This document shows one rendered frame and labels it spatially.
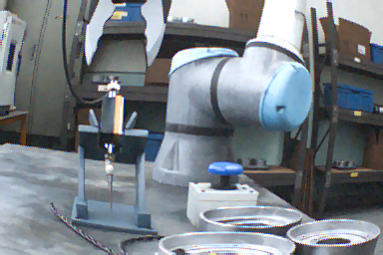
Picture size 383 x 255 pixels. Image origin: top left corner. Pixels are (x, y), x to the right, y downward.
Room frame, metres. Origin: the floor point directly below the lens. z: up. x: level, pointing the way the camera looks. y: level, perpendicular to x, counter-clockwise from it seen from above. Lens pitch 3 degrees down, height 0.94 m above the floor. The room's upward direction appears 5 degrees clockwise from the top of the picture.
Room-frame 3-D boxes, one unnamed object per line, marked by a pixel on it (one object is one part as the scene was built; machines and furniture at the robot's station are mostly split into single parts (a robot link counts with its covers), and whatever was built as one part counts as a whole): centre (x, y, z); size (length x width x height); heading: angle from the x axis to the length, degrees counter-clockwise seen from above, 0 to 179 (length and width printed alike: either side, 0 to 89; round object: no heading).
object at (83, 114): (3.99, 0.70, 0.64); 0.49 x 0.40 x 0.37; 102
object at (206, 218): (0.48, -0.07, 0.82); 0.10 x 0.10 x 0.04
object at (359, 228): (0.39, -0.14, 0.82); 0.10 x 0.10 x 0.04
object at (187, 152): (0.96, -0.01, 0.85); 0.15 x 0.15 x 0.10
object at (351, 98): (4.29, -1.45, 1.11); 0.52 x 0.38 x 0.22; 97
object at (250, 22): (4.14, -0.46, 1.70); 0.56 x 0.36 x 0.39; 92
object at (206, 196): (0.63, -0.04, 0.82); 0.08 x 0.07 x 0.05; 7
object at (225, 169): (0.63, -0.04, 0.85); 0.04 x 0.04 x 0.05
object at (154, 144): (4.09, 0.17, 0.56); 0.52 x 0.38 x 0.22; 94
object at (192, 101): (0.96, -0.02, 0.97); 0.13 x 0.12 x 0.14; 50
